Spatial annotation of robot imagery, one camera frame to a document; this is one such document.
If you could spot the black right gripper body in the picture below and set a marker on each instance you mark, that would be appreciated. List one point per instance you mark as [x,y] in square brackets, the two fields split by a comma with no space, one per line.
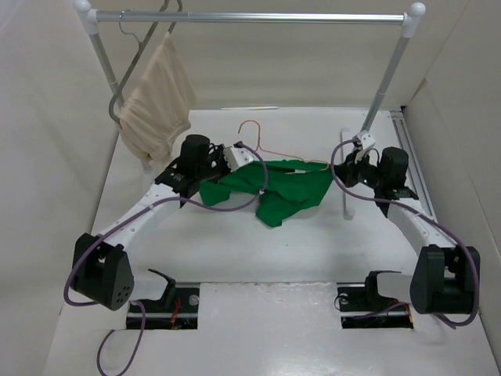
[362,171]

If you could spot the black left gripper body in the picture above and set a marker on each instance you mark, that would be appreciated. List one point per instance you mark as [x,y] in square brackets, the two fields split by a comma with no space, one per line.
[215,166]

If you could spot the pink wire hanger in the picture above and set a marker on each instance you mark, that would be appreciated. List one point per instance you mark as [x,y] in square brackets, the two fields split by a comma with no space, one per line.
[259,147]

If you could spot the green t shirt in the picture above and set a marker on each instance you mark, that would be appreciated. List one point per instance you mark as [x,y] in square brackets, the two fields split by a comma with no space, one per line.
[293,186]

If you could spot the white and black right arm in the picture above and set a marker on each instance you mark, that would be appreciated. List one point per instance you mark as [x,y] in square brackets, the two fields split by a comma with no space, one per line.
[446,276]

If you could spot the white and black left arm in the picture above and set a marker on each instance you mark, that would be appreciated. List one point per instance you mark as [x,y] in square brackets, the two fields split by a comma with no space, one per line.
[104,267]

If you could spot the beige garment on hanger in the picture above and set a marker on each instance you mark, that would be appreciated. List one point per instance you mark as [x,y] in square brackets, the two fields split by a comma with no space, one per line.
[157,111]

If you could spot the white and metal clothes rack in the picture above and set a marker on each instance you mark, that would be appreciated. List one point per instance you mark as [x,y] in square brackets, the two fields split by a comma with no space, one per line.
[408,21]

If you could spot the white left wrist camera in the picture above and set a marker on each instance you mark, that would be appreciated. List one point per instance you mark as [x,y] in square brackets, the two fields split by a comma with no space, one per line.
[237,157]

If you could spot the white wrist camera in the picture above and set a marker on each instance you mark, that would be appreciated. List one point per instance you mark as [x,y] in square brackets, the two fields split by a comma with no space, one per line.
[364,142]
[237,157]

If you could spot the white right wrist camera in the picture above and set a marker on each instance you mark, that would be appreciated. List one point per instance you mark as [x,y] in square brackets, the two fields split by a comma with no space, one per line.
[364,142]

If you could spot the aluminium rail at right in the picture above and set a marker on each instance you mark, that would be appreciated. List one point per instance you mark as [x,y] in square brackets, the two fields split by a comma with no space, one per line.
[416,179]

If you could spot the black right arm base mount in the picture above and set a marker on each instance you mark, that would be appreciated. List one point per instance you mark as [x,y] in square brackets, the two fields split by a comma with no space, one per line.
[363,307]

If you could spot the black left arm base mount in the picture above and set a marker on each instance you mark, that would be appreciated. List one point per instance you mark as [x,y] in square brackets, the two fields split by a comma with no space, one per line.
[166,303]

